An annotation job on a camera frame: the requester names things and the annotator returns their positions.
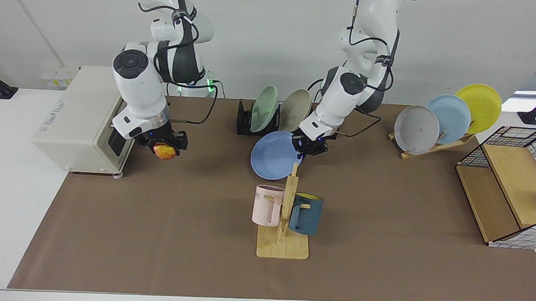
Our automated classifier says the red yellow apple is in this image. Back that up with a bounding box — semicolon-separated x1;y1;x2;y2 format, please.
153;143;177;160

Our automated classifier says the beige plate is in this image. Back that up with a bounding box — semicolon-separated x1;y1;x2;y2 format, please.
279;88;313;134

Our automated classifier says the green plate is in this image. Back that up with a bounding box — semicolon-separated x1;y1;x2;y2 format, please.
250;85;279;134

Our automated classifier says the black dish rack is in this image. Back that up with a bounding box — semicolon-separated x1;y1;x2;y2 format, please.
236;99;342;141

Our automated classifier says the grey plate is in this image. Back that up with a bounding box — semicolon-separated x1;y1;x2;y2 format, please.
393;104;441;156

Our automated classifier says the wooden plate rack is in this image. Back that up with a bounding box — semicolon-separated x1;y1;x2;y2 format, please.
387;129;476;163

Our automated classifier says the light blue plate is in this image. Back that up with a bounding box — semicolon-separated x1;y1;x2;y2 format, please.
424;94;472;146

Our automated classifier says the yellow plate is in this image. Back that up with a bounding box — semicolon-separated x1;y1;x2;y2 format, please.
453;83;503;136

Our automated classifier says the dark teal cup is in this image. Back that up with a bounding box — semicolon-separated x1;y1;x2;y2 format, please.
288;192;324;236

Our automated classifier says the pale toaster oven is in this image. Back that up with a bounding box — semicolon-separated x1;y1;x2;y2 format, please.
30;63;139;179

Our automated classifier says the pink cup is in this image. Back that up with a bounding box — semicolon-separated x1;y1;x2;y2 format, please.
252;184;286;227

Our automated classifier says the brown table cloth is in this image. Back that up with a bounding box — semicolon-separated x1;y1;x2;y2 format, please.
7;88;536;301

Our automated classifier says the wooden cup stand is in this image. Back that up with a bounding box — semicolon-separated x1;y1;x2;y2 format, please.
256;160;313;260

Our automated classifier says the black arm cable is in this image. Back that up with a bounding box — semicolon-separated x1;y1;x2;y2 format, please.
336;104;383;140
165;76;221;126

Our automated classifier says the wire basket with wooden floor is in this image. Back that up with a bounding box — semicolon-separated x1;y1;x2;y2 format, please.
452;124;536;250

